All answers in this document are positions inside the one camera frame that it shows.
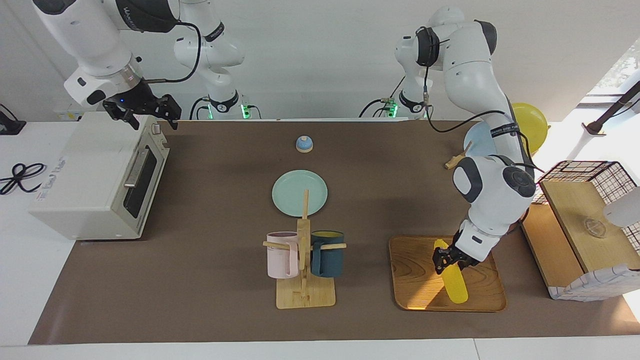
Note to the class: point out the wooden tray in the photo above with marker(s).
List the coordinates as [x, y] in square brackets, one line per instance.
[415, 280]

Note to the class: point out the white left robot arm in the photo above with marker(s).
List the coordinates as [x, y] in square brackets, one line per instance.
[480, 75]

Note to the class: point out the small clear glass item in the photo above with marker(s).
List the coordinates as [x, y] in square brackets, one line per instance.
[595, 228]

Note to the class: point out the white toaster oven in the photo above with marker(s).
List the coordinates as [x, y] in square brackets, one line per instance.
[85, 170]

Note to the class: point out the white cylindrical object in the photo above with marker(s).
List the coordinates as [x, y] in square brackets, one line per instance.
[625, 210]

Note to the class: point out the brown table mat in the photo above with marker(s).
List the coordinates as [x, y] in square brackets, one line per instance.
[225, 250]

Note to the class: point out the black stand pole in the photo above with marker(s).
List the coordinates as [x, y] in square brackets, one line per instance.
[612, 110]

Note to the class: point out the white wall socket box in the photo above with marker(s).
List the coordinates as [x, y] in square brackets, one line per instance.
[67, 116]

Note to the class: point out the white checked cloth liner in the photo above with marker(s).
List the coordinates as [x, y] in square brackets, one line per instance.
[595, 285]

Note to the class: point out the light blue plate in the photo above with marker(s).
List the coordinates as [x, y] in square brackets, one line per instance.
[480, 142]

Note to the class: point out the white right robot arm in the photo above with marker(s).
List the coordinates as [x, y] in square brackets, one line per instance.
[95, 45]

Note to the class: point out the large wooden board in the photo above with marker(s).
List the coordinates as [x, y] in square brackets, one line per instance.
[585, 210]

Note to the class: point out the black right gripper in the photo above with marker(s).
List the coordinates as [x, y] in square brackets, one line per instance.
[135, 102]

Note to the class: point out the mint green plate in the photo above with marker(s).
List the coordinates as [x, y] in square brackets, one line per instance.
[295, 192]

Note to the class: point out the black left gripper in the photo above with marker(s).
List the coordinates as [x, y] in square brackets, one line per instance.
[457, 255]

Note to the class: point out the black device on side table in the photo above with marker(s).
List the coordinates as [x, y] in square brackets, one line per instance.
[10, 127]

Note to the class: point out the wooden plate rack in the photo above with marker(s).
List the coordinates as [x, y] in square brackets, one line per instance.
[455, 161]

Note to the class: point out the wooden mug rack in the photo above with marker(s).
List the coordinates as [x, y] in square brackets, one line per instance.
[305, 295]

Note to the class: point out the small blue bell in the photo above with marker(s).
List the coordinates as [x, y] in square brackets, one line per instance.
[304, 144]

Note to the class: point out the dark blue mug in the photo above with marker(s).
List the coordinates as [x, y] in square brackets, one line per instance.
[327, 257]

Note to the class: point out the yellow corn cob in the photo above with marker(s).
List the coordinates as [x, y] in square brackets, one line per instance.
[456, 287]

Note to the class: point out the pink mug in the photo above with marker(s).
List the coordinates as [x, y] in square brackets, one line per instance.
[280, 257]

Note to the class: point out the narrow wooden board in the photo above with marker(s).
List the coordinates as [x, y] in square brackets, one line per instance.
[547, 250]

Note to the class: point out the yellow plate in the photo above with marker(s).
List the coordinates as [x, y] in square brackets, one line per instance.
[532, 125]

